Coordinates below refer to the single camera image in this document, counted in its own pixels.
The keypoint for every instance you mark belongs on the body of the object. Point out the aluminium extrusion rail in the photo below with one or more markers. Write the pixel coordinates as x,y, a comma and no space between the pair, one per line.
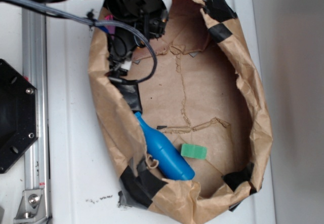
37,157

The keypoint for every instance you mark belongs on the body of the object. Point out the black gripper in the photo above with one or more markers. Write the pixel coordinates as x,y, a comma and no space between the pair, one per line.
147,16

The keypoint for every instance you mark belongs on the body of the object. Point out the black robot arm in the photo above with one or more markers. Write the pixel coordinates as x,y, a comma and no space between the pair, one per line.
39,7

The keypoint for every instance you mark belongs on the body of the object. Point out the green foam block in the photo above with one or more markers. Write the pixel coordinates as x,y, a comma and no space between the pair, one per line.
193,151

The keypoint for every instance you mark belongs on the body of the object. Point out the metal corner bracket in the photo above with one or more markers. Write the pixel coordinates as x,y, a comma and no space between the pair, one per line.
32,208

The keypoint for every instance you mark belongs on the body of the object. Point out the blue plastic bottle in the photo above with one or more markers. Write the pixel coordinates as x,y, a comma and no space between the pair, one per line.
170,162

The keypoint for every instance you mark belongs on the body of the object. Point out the brown paper bag enclosure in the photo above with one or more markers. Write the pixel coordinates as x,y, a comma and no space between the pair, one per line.
206,91

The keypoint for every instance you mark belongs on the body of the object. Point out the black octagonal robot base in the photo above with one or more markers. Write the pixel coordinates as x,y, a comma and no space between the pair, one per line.
18,116

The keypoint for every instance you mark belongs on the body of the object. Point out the black square pouch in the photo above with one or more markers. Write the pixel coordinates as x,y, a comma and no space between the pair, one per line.
131,95

